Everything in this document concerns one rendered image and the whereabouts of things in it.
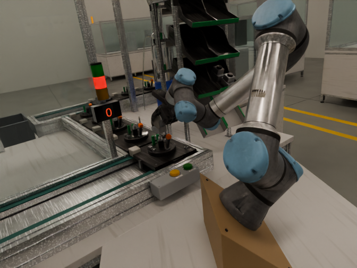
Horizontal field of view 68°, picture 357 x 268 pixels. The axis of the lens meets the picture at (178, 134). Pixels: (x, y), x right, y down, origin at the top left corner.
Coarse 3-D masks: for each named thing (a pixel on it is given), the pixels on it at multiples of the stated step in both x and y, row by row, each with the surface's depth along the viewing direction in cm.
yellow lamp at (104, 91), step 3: (96, 90) 114; (99, 90) 114; (102, 90) 114; (105, 90) 115; (96, 93) 115; (99, 93) 114; (102, 93) 114; (105, 93) 115; (99, 96) 115; (102, 96) 115; (105, 96) 115; (108, 96) 117; (99, 99) 115; (102, 99) 115
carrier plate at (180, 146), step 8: (176, 144) 134; (184, 144) 133; (144, 152) 130; (176, 152) 126; (184, 152) 125; (192, 152) 126; (144, 160) 122; (152, 160) 121; (160, 160) 120; (168, 160) 119; (152, 168) 116; (160, 168) 116
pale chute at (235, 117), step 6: (216, 96) 150; (234, 108) 149; (240, 108) 145; (228, 114) 146; (234, 114) 148; (240, 114) 146; (228, 120) 145; (234, 120) 146; (240, 120) 147; (228, 126) 143
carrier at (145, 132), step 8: (128, 128) 149; (136, 128) 146; (144, 128) 162; (120, 136) 154; (128, 136) 143; (136, 136) 145; (144, 136) 144; (120, 144) 142; (128, 144) 141; (136, 144) 140; (144, 144) 139; (128, 152) 134
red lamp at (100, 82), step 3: (93, 78) 112; (96, 78) 112; (99, 78) 112; (102, 78) 112; (93, 81) 113; (96, 81) 112; (99, 81) 112; (102, 81) 113; (105, 81) 115; (96, 84) 113; (99, 84) 113; (102, 84) 113; (105, 84) 114; (96, 87) 113; (99, 87) 113; (102, 87) 113; (105, 87) 114
